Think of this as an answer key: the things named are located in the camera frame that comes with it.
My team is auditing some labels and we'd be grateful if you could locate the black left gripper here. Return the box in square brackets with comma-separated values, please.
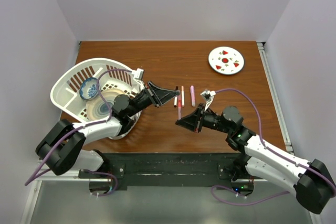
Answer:
[127, 81, 179, 118]

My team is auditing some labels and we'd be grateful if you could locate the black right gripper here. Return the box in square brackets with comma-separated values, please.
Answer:
[176, 103, 232, 134]

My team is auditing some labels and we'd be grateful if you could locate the small pink red cap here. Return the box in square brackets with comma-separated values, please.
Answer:
[177, 95, 182, 108]

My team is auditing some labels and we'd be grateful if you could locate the slim pink red-tipped pen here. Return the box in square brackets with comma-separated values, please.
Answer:
[178, 106, 182, 120]

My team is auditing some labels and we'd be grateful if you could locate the pink highlighter pen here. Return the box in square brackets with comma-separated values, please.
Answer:
[190, 85, 196, 107]

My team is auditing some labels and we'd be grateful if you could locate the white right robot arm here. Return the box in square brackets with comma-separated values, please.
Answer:
[175, 103, 335, 214]

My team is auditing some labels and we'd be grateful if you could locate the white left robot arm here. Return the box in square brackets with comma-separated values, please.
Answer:
[35, 82, 180, 178]

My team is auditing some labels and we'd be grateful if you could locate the beige grey ceramic plate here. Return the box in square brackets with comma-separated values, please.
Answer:
[86, 89, 123, 121]

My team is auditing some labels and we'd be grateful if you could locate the white watermelon pattern plate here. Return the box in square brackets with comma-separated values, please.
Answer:
[208, 46, 245, 76]

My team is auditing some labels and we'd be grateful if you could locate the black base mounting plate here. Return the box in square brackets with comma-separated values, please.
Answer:
[79, 153, 257, 195]

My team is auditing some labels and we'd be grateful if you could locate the blue white porcelain bowl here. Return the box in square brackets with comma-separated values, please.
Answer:
[79, 77, 98, 101]

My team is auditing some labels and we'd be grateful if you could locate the white plastic basket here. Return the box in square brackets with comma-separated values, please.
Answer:
[50, 58, 144, 124]

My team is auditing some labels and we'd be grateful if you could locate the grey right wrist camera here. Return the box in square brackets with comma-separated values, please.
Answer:
[200, 89, 216, 111]

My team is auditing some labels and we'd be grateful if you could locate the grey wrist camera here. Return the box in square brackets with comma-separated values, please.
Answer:
[200, 89, 216, 111]
[131, 68, 144, 85]

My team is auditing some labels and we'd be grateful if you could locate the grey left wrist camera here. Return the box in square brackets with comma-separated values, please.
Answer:
[131, 68, 144, 85]

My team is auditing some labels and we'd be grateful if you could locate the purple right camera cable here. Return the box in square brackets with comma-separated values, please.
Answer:
[211, 88, 336, 206]

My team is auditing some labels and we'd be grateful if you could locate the purple camera cable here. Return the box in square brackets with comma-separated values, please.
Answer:
[25, 69, 134, 186]
[211, 88, 336, 206]

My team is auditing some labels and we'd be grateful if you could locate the aluminium frame rail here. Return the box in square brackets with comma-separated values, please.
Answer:
[257, 41, 322, 224]

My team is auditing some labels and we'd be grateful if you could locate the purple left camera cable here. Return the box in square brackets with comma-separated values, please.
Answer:
[25, 69, 134, 186]

